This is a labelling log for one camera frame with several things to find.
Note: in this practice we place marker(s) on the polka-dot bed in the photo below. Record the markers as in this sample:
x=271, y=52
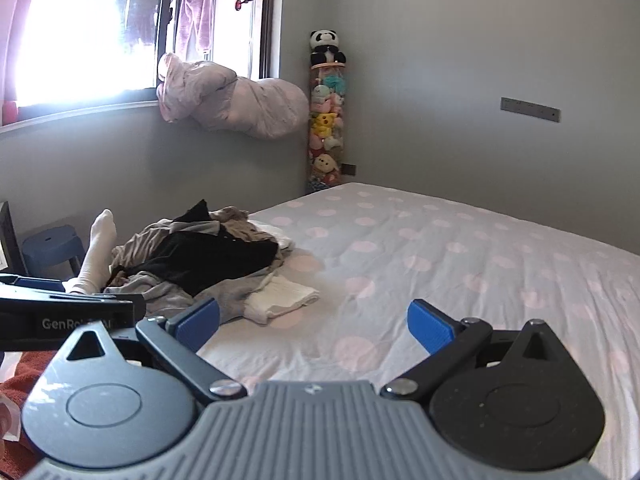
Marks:
x=450, y=260

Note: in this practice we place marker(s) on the beige garment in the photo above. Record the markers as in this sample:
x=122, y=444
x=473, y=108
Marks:
x=235, y=225

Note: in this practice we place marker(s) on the clear tube of plush toys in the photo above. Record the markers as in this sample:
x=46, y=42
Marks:
x=325, y=125

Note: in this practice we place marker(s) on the white folded cloth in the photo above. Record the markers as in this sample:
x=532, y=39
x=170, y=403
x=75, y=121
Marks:
x=280, y=297

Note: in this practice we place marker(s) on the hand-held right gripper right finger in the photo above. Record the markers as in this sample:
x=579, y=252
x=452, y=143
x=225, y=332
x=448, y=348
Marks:
x=429, y=327

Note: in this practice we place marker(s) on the grey garment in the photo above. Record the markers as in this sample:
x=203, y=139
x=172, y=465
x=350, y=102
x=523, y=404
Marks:
x=165, y=296

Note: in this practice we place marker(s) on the black framed panel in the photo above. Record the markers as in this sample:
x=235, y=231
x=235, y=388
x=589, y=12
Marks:
x=11, y=240

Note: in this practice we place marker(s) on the panda plush toy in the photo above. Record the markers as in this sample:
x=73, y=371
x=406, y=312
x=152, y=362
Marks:
x=326, y=42

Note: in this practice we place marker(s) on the window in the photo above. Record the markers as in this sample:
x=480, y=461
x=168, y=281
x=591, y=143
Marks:
x=75, y=35

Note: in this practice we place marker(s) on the pink duvet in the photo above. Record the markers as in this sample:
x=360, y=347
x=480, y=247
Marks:
x=250, y=105

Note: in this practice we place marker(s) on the hanging dark garments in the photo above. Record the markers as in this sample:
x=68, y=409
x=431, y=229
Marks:
x=142, y=0

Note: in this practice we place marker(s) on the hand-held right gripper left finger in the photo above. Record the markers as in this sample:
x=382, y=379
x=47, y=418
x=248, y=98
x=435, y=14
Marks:
x=197, y=324

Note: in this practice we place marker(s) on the hanging pink garment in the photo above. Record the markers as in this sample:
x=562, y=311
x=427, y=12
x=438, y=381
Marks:
x=197, y=5

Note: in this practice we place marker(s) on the red-brown cloth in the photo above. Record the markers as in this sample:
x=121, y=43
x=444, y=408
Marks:
x=25, y=370

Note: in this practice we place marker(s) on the grey wall plate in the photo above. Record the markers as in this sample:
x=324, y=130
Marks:
x=530, y=108

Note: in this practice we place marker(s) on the black garment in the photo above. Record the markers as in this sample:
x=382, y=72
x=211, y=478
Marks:
x=215, y=260

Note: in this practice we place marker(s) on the blue plastic stool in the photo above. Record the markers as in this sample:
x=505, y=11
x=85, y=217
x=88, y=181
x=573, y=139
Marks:
x=50, y=247

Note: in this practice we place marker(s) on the white sock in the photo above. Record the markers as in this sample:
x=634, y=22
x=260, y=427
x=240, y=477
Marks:
x=97, y=250

